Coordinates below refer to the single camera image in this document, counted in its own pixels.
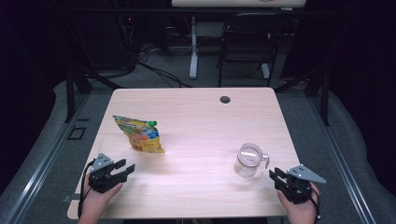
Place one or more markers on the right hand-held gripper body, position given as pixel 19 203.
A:
pixel 295 186

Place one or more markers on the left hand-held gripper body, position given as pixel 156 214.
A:
pixel 101 177

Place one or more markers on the clear glass jar hinged lid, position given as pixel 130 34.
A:
pixel 246 165

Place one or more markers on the yellow spout pouch green cap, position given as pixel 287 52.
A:
pixel 141 137

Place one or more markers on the person's left hand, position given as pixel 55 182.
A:
pixel 99 199

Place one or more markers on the person's right hand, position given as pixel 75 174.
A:
pixel 299 211

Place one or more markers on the grey tape piece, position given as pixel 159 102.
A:
pixel 67 198

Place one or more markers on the black metal stand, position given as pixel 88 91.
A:
pixel 324 93
pixel 71 93

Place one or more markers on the short white table foot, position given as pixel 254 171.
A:
pixel 265 71

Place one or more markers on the dark computer tower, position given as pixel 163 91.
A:
pixel 126 34

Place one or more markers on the black chair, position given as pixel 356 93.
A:
pixel 246 40

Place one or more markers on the white table leg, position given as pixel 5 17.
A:
pixel 193 46

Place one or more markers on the light wooden table top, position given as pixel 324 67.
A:
pixel 236 3

